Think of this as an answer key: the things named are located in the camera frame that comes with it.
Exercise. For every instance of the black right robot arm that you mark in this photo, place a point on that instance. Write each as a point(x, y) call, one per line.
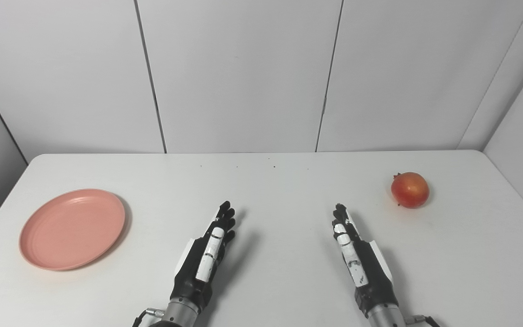
point(386, 317)

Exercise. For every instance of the red pomegranate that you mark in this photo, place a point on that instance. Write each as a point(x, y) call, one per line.
point(410, 190)

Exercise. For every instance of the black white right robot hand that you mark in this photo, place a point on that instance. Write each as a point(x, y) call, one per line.
point(372, 277)

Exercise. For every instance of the pink round plate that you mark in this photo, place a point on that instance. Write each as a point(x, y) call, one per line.
point(73, 229)

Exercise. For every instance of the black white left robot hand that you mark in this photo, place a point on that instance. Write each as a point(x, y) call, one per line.
point(193, 272)

